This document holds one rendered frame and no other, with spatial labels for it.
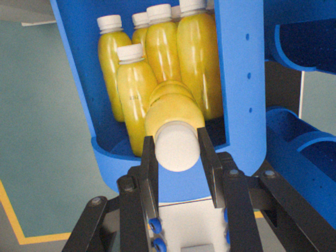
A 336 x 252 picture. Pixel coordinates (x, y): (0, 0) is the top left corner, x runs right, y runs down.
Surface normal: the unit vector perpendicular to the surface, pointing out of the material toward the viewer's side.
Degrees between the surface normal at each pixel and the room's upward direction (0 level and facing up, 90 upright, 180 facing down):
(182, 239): 0
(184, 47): 40
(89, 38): 67
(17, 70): 0
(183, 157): 0
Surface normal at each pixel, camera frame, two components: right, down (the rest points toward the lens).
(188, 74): -0.62, 0.37
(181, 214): 0.02, 0.35
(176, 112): 0.02, -0.64
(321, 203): -1.00, -0.06
